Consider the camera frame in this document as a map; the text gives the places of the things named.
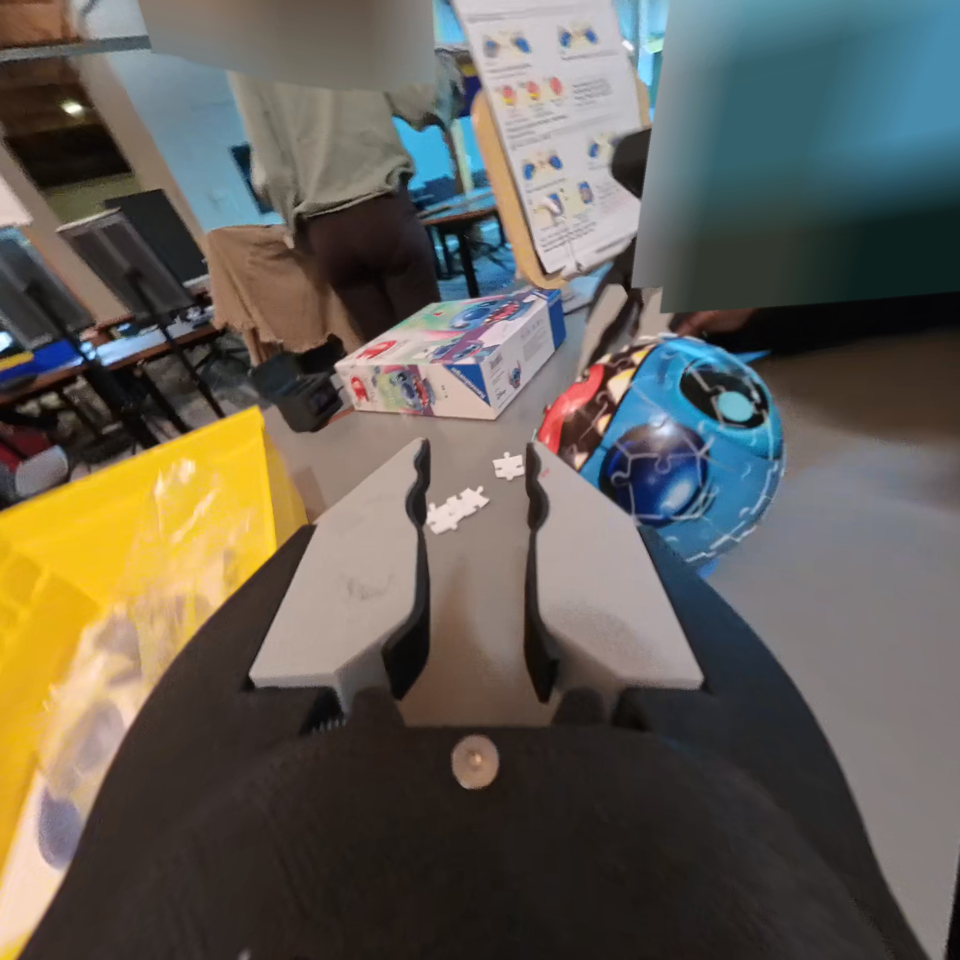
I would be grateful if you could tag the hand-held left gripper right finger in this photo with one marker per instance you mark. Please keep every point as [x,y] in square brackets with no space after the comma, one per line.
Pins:
[600,585]

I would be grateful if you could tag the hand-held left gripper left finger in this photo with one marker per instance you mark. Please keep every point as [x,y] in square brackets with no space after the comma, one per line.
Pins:
[352,577]

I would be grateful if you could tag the blue puzzle ball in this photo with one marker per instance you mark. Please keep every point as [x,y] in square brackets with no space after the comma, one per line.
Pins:
[675,450]

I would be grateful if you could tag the colourful cardboard puzzle box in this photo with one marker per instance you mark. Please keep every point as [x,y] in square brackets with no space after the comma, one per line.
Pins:
[465,352]

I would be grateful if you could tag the yellow plastic storage bin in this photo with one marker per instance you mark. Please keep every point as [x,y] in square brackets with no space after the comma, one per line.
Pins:
[210,465]

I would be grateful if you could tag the black battery device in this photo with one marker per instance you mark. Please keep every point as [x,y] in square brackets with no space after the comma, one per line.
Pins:
[307,397]

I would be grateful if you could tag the clear plastic bag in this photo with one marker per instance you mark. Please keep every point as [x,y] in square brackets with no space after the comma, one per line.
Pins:
[150,600]

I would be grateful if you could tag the beige fringed cloth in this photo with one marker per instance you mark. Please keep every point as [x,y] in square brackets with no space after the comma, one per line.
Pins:
[262,285]

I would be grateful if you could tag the black tripod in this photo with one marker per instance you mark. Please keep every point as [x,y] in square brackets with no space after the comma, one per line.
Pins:
[150,300]

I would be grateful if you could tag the background table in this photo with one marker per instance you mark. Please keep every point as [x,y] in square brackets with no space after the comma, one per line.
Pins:
[457,214]

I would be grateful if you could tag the black monitor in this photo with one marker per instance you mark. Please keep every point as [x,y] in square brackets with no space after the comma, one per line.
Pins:
[161,225]

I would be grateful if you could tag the printed instruction sheet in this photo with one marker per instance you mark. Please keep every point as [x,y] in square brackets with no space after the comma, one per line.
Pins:
[555,112]

